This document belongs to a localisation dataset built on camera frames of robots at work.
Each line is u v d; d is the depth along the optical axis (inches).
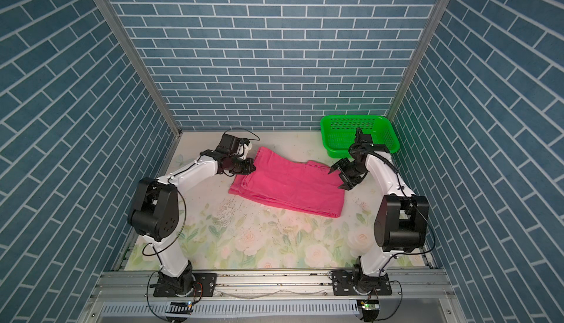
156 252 21.6
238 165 32.3
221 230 34.1
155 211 19.2
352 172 29.1
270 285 29.7
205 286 28.8
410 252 19.7
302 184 37.9
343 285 28.9
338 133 47.1
